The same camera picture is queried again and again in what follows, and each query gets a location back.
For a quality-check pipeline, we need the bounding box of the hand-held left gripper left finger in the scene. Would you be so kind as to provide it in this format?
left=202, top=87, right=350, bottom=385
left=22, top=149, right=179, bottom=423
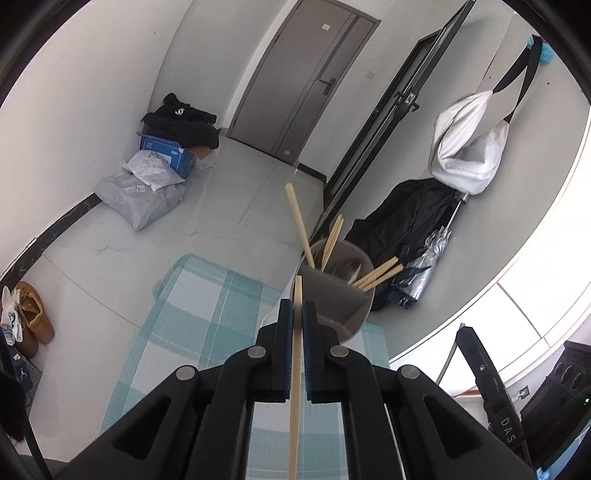
left=55, top=299, right=295, bottom=480

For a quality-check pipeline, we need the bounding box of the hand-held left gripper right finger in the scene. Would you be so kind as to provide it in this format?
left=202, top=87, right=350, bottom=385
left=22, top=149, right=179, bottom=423
left=302, top=301, right=536, bottom=480

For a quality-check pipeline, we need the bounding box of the white grey utensil holder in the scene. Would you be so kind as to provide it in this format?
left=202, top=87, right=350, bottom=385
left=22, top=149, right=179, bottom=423
left=290, top=239, right=375, bottom=344

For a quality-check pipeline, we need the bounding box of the long wooden chopstick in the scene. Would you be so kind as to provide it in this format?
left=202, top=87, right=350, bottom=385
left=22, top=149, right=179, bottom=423
left=324, top=216, right=346, bottom=272
left=285, top=182, right=317, bottom=270
left=353, top=257, right=400, bottom=288
left=320, top=213, right=342, bottom=271
left=287, top=275, right=303, bottom=480
left=360, top=264, right=405, bottom=292

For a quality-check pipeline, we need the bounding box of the white shoulder bag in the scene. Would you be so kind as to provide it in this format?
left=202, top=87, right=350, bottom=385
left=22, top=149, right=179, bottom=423
left=429, top=34, right=543, bottom=195

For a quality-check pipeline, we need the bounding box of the teal checked tablecloth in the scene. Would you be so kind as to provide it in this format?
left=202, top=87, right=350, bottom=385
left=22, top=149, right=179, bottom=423
left=99, top=253, right=393, bottom=480

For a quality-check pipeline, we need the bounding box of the silver folded umbrella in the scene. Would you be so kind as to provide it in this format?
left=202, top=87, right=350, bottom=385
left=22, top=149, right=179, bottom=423
left=390, top=191, right=469, bottom=310

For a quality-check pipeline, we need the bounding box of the black hanging jacket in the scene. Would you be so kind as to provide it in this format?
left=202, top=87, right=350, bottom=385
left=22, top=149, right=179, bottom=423
left=346, top=179, right=458, bottom=310

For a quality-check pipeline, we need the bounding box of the black framed door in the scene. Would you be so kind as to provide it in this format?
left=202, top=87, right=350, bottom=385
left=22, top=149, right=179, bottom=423
left=318, top=0, right=476, bottom=232

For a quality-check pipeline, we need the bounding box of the grey plastic parcel bag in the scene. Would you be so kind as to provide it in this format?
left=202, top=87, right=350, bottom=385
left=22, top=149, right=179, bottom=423
left=95, top=171, right=186, bottom=232

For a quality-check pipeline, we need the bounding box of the blue cardboard box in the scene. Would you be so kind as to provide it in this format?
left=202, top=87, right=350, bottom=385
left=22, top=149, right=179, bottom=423
left=139, top=133, right=197, bottom=178

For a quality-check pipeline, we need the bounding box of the black clothes heap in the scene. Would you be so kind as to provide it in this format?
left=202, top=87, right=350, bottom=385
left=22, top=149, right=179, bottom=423
left=141, top=92, right=221, bottom=149

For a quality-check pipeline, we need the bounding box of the grey door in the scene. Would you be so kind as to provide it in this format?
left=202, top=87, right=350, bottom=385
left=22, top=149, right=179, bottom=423
left=225, top=0, right=382, bottom=167

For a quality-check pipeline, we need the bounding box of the brown suede shoe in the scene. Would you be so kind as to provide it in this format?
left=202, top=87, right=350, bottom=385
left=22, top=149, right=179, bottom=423
left=16, top=281, right=55, bottom=344
left=14, top=323, right=40, bottom=357

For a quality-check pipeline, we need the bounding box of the dark blue printed box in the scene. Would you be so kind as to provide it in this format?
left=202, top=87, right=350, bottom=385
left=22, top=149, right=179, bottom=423
left=7, top=348, right=44, bottom=407

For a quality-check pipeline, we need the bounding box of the white printed plastic bag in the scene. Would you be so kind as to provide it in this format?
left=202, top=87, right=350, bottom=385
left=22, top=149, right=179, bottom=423
left=0, top=286, right=24, bottom=344

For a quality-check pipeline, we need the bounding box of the blue fluffy hanging ornament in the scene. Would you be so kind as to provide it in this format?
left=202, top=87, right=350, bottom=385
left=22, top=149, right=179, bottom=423
left=526, top=34, right=555, bottom=65

